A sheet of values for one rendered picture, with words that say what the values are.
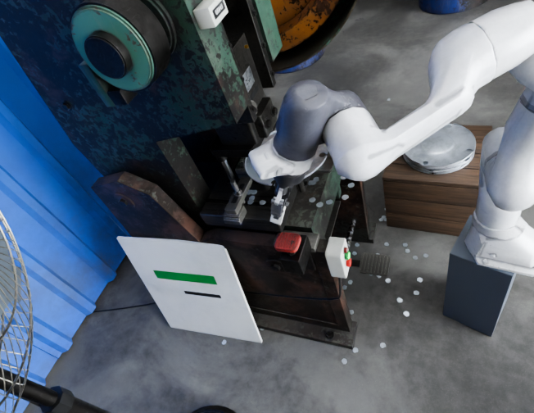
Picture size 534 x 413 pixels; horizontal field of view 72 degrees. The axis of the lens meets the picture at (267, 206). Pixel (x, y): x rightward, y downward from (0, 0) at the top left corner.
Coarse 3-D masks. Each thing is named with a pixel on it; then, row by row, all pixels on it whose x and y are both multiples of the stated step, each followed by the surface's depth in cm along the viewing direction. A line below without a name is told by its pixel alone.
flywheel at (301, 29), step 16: (272, 0) 123; (288, 0) 121; (304, 0) 119; (320, 0) 114; (336, 0) 113; (288, 16) 125; (304, 16) 120; (320, 16) 118; (288, 32) 126; (304, 32) 124; (288, 48) 130
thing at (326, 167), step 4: (328, 152) 118; (320, 156) 118; (328, 156) 117; (328, 160) 116; (332, 160) 116; (324, 164) 115; (328, 164) 115; (332, 164) 114; (320, 168) 115; (324, 168) 114; (328, 168) 114; (332, 168) 113; (316, 172) 115; (320, 172) 115; (324, 172) 114; (328, 172) 114; (308, 176) 130; (304, 180) 127; (308, 180) 130; (296, 184) 126; (300, 184) 126; (304, 184) 126; (300, 188) 127; (304, 188) 128; (300, 192) 129
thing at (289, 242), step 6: (282, 234) 104; (288, 234) 103; (294, 234) 103; (276, 240) 103; (282, 240) 103; (288, 240) 102; (294, 240) 102; (300, 240) 102; (276, 246) 102; (282, 246) 101; (288, 246) 101; (294, 246) 100
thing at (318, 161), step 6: (276, 132) 134; (264, 138) 133; (270, 138) 132; (324, 144) 121; (318, 150) 120; (324, 150) 119; (318, 156) 118; (324, 156) 118; (246, 162) 127; (312, 162) 117; (318, 162) 116; (246, 168) 125; (252, 168) 124; (312, 168) 115; (318, 168) 114; (252, 174) 122; (306, 174) 114; (258, 180) 119; (264, 180) 118; (270, 180) 117
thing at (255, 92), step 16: (240, 48) 101; (240, 64) 102; (256, 80) 111; (256, 96) 111; (256, 112) 110; (272, 112) 115; (224, 128) 113; (240, 128) 111; (256, 128) 112; (272, 128) 116; (224, 144) 119
